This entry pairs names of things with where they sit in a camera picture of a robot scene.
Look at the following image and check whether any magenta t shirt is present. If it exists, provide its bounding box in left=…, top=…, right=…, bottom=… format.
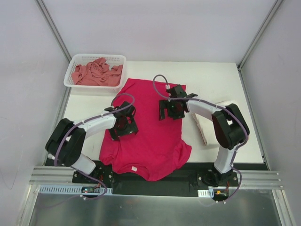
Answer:
left=99, top=79, right=192, bottom=181

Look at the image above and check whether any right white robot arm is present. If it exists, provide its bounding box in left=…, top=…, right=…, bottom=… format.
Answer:
left=158, top=84, right=250, bottom=187

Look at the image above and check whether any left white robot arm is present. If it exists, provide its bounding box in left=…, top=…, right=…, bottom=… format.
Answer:
left=45, top=101, right=138, bottom=183

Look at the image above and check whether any folded white t shirt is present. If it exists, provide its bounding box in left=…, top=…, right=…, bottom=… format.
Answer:
left=187, top=99, right=250, bottom=150

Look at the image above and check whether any salmon pink t shirt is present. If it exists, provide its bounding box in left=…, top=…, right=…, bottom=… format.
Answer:
left=71, top=57, right=123, bottom=87

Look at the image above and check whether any white plastic basket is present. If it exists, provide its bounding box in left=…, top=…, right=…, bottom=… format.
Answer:
left=63, top=54, right=127, bottom=95

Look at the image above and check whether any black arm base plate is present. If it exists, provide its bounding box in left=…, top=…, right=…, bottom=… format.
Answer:
left=71, top=161, right=238, bottom=198

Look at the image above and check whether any aluminium front rail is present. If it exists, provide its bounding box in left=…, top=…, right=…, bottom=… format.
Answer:
left=29, top=166, right=285, bottom=190

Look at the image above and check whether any left white cable duct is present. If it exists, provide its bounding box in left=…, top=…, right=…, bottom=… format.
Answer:
left=40, top=185, right=113, bottom=195

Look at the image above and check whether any white cable duct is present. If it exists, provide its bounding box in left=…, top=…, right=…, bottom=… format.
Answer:
left=198, top=189, right=214, bottom=198
left=40, top=185, right=113, bottom=195

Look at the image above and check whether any right white cable duct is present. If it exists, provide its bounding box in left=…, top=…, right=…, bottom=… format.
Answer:
left=198, top=189, right=214, bottom=198

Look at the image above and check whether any right corner aluminium post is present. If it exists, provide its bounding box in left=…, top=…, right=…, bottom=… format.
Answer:
left=237, top=0, right=285, bottom=72

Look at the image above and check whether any corner aluminium post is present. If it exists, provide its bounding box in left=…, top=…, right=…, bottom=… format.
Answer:
left=237, top=0, right=285, bottom=72
left=35, top=0, right=71, bottom=62

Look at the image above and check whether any left corner aluminium post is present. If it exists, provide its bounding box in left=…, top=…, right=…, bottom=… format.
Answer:
left=35, top=0, right=71, bottom=62

